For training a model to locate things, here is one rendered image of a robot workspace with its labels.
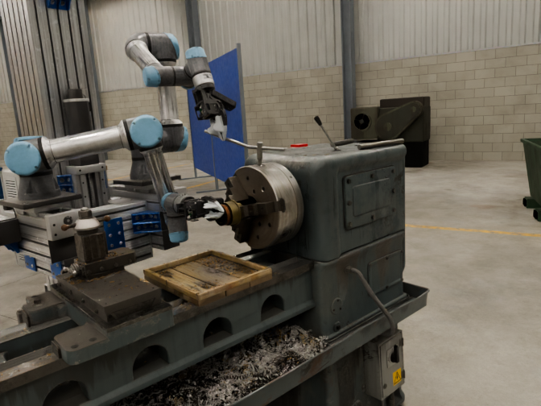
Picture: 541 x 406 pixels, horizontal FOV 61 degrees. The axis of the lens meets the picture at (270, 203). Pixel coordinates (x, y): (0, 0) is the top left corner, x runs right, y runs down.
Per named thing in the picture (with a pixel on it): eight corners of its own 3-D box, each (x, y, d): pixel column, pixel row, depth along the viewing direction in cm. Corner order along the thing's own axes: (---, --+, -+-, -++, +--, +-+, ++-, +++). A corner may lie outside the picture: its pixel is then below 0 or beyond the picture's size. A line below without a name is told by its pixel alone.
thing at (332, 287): (336, 363, 260) (332, 215, 243) (412, 399, 225) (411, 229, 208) (257, 414, 222) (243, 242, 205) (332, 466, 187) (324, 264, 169)
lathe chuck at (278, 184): (243, 231, 193) (242, 157, 184) (296, 253, 170) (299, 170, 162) (226, 237, 187) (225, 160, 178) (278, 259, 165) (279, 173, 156)
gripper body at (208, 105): (197, 122, 171) (188, 92, 172) (216, 121, 177) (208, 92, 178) (208, 113, 165) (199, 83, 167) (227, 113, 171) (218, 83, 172)
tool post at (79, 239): (101, 253, 147) (97, 223, 145) (110, 258, 141) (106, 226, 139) (77, 259, 142) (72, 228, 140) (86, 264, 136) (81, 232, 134)
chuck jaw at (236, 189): (249, 203, 176) (236, 178, 180) (256, 196, 173) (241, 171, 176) (227, 209, 169) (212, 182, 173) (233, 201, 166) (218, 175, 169)
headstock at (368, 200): (332, 215, 243) (328, 141, 235) (412, 229, 208) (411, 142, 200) (244, 242, 205) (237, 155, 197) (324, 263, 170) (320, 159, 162)
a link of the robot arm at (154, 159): (125, 119, 186) (163, 230, 199) (125, 119, 176) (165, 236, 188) (154, 112, 189) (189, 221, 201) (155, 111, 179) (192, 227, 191)
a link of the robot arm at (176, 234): (187, 235, 191) (184, 209, 189) (190, 242, 180) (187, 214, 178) (167, 238, 189) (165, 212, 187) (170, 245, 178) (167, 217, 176)
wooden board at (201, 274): (212, 258, 185) (212, 248, 184) (272, 279, 158) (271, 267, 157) (144, 279, 165) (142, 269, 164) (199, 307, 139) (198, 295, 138)
